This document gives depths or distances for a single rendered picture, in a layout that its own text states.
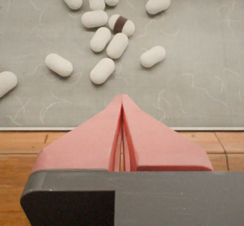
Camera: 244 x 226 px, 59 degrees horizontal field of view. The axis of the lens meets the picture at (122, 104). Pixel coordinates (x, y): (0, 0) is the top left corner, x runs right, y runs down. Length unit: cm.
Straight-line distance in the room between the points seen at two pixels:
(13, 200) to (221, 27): 30
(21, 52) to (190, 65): 21
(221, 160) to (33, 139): 19
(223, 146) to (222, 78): 8
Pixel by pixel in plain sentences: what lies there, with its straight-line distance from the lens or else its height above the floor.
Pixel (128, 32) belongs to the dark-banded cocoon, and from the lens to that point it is 27.
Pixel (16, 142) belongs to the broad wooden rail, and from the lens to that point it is 25.
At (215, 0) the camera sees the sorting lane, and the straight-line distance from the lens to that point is 33.
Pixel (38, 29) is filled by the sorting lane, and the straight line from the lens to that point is 30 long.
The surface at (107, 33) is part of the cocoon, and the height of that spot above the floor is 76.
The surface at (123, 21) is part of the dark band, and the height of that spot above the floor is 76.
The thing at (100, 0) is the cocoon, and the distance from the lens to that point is 29.
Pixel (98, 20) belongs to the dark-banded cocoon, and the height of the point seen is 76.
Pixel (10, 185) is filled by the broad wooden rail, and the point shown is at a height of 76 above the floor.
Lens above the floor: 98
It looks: 76 degrees down
